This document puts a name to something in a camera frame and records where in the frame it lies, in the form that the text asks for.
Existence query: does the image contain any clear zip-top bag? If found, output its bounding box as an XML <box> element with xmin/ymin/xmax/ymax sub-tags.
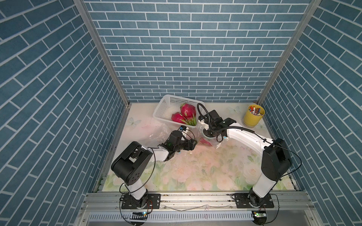
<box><xmin>195</xmin><ymin>124</ymin><xmax>227</xmax><ymax>148</ymax></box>
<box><xmin>133</xmin><ymin>124</ymin><xmax>172</xmax><ymax>148</ymax></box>

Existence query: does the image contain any pink dragon fruit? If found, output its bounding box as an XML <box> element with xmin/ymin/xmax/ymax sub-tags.
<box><xmin>180</xmin><ymin>103</ymin><xmax>197</xmax><ymax>126</ymax></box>
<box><xmin>171</xmin><ymin>112</ymin><xmax>188</xmax><ymax>125</ymax></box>

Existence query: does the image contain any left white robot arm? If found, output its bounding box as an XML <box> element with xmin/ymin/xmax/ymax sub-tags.
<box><xmin>111</xmin><ymin>130</ymin><xmax>198</xmax><ymax>207</ymax></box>

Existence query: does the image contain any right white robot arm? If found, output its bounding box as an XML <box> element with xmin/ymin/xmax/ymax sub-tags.
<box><xmin>197</xmin><ymin>105</ymin><xmax>292</xmax><ymax>207</ymax></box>

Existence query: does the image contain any white plastic mesh basket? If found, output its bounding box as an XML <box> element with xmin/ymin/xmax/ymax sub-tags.
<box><xmin>153</xmin><ymin>94</ymin><xmax>205</xmax><ymax>127</ymax></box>

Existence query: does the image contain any yellow pen cup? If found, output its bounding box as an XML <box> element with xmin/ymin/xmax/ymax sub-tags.
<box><xmin>243</xmin><ymin>104</ymin><xmax>265</xmax><ymax>128</ymax></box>

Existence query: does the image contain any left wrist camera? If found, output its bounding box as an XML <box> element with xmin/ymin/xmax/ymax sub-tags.
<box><xmin>179</xmin><ymin>125</ymin><xmax>189</xmax><ymax>132</ymax></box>

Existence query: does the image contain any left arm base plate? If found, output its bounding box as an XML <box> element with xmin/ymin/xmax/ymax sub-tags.
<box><xmin>121</xmin><ymin>193</ymin><xmax>161</xmax><ymax>210</ymax></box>

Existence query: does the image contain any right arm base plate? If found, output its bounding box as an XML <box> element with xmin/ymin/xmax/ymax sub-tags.
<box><xmin>231</xmin><ymin>193</ymin><xmax>274</xmax><ymax>209</ymax></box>

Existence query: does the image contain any aluminium mounting rail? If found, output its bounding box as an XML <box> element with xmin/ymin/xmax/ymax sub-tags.
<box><xmin>75</xmin><ymin>191</ymin><xmax>321</xmax><ymax>226</ymax></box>

